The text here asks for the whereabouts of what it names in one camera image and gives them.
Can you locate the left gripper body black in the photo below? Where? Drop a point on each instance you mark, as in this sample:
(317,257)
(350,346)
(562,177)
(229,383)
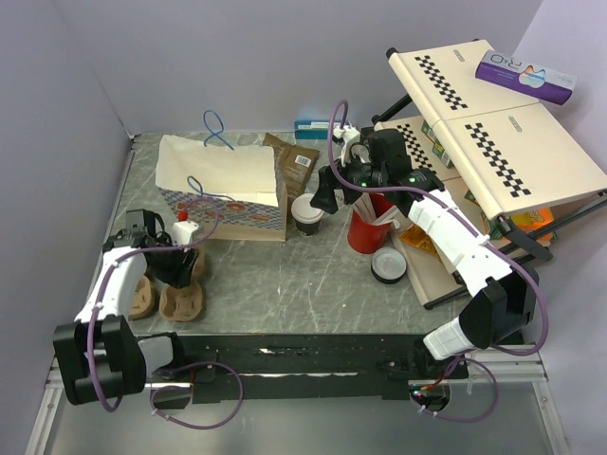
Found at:
(171,265)

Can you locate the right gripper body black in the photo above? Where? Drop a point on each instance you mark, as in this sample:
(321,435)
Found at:
(365,175)

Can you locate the white plastic cup lid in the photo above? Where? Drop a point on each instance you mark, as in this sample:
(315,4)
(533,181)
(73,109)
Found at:
(302,210)

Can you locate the black paper coffee cup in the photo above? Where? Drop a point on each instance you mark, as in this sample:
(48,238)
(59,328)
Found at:
(307,229)

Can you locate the brown pulp cup carrier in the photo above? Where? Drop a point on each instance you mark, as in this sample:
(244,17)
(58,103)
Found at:
(187,303)

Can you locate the blue checkered paper bag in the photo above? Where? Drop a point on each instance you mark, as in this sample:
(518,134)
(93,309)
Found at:
(240,186)

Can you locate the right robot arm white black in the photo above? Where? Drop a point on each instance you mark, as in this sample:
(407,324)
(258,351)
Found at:
(503,293)

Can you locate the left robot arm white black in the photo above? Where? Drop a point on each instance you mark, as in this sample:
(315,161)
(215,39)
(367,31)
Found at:
(98,355)

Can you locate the brown coffee bean pouch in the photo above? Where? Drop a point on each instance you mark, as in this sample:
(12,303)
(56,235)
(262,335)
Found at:
(297,164)

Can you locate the red cup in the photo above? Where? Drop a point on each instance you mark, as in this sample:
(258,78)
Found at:
(365,238)

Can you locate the green snack boxes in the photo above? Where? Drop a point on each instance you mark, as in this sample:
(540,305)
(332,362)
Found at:
(437,148)

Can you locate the teal blue box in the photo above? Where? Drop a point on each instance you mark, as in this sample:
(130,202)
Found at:
(310,129)

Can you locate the orange snack packet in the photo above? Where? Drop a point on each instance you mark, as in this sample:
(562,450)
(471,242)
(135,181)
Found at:
(416,237)

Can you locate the cream checkered tiered shelf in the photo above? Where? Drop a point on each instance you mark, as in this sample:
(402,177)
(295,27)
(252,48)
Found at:
(512,153)

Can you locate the purple white box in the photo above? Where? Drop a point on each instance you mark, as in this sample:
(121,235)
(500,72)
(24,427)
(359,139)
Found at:
(534,80)

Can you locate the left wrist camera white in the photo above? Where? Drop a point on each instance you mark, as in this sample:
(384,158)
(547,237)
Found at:
(183,230)

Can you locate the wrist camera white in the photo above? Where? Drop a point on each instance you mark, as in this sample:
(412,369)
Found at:
(183,230)
(346,136)

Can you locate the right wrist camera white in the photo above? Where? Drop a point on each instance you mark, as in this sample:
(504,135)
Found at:
(346,136)

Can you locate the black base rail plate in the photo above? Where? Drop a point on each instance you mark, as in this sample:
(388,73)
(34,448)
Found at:
(281,366)

